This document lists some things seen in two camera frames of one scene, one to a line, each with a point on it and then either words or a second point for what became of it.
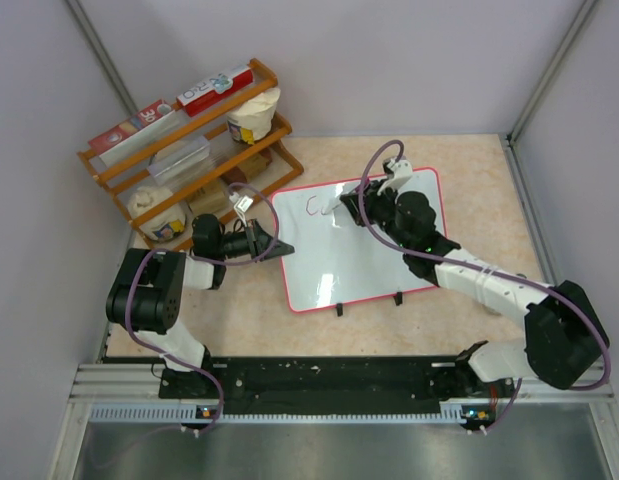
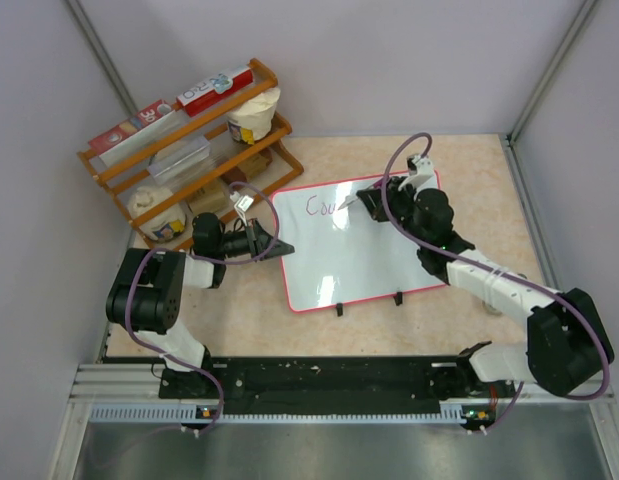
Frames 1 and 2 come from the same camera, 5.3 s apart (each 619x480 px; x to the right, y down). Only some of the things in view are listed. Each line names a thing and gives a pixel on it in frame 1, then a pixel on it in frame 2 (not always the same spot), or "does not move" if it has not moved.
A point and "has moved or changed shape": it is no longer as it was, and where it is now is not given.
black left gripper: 258,240 does not move
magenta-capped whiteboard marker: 331,205 has moved or changed shape
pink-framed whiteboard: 336,262 does not move
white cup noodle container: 252,121 does not move
